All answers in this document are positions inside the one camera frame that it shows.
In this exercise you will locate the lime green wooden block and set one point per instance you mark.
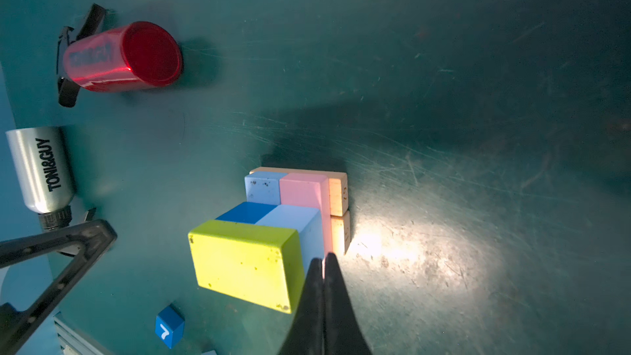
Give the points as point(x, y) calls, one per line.
point(254, 263)

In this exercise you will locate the natural wood block 62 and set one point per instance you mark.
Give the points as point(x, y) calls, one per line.
point(338, 182)

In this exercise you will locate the pink wooden block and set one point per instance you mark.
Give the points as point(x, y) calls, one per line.
point(310, 190)

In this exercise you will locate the silver spray bottle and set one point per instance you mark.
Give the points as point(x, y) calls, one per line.
point(44, 174)

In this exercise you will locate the light blue long block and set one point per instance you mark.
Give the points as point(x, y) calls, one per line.
point(263, 187)

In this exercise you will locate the dark blue wooden cube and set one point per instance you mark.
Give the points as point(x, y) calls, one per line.
point(247, 213)

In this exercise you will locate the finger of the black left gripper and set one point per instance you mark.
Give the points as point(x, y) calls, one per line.
point(93, 240)

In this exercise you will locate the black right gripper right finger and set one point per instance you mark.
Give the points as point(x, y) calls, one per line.
point(342, 334)

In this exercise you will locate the blue number seven cube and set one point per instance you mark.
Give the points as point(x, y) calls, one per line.
point(169, 326)

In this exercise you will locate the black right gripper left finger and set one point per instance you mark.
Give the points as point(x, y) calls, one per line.
point(306, 334)

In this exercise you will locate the front aluminium rail bed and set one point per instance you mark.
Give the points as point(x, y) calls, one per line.
point(74, 341)

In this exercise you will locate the light blue wooden cube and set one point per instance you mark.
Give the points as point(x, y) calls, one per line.
point(308, 223)

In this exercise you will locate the natural wood block 51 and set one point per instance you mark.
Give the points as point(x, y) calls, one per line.
point(341, 233)

